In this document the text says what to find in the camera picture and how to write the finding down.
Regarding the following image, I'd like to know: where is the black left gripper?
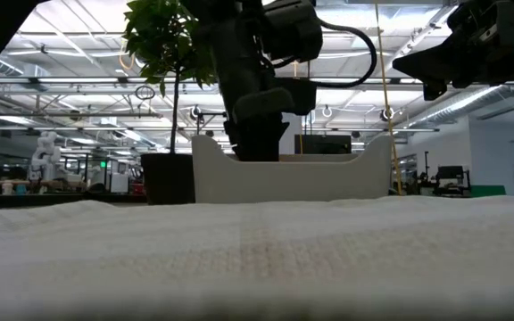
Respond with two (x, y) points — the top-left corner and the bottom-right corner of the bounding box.
(223, 78), (318, 162)

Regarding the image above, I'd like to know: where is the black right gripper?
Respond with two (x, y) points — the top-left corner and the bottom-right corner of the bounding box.
(392, 0), (514, 102)

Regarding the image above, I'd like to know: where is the grey plastic tupperware container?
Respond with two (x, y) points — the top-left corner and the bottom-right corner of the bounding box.
(191, 134), (394, 205)

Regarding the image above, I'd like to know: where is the black background screen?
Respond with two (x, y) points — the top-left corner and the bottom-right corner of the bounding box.
(294, 134), (352, 155)

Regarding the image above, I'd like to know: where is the black background machine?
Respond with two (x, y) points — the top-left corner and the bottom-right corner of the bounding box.
(417, 151), (473, 198)

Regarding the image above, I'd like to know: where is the black plant pot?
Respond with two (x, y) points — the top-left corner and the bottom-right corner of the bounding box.
(139, 152), (195, 206)

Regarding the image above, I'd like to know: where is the white checked kitchen towel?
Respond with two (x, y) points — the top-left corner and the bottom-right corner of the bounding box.
(0, 194), (514, 321)

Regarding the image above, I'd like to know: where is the green background box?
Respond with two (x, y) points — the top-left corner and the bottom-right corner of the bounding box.
(469, 185), (508, 198)

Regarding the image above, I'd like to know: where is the green leafy plant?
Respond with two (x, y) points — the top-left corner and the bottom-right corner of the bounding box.
(122, 0), (219, 155)

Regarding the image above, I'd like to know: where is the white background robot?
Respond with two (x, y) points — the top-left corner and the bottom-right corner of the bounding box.
(28, 130), (64, 182)

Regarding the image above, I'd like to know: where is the yellow hanging cable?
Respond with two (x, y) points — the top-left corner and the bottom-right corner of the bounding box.
(374, 0), (404, 196)

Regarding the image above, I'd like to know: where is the black background rig frame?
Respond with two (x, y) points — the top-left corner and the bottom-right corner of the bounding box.
(195, 111), (229, 136)

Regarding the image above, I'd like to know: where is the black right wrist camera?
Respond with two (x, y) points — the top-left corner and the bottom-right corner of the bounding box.
(446, 0), (490, 45)

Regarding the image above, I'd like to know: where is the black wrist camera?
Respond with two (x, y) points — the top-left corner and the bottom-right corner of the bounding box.
(446, 0), (490, 45)
(263, 0), (324, 64)

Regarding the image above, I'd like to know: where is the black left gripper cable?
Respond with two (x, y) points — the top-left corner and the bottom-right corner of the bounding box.
(274, 20), (379, 89)

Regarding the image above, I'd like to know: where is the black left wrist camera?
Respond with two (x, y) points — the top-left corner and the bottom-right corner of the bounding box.
(263, 0), (324, 64)

